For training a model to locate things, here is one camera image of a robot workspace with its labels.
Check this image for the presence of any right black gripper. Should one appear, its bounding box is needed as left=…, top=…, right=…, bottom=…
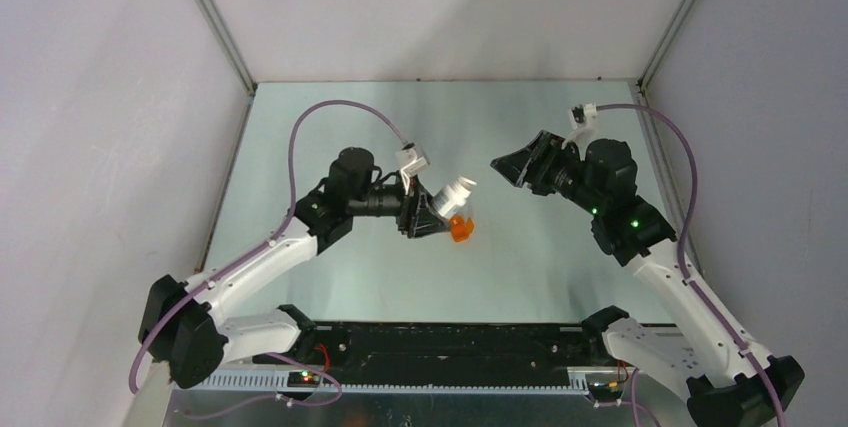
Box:
left=491, top=130, right=605, bottom=216

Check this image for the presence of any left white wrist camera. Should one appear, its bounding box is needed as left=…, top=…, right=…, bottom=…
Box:
left=395, top=142, right=430, bottom=194

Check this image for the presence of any white pill bottle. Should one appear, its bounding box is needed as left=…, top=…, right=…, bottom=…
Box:
left=432, top=176, right=477, bottom=220

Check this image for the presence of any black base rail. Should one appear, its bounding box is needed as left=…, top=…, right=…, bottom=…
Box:
left=279, top=304, right=617, bottom=389

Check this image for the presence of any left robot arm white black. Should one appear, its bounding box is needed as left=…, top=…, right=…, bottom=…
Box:
left=129, top=143, right=451, bottom=391

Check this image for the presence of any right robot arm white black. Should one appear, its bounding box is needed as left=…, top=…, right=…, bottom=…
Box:
left=491, top=130, right=805, bottom=426

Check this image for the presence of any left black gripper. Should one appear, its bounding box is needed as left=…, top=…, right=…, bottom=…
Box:
left=348, top=169, right=450, bottom=239

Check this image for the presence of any orange pill organizer box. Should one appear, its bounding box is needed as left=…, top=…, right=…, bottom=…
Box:
left=449, top=214, right=475, bottom=243

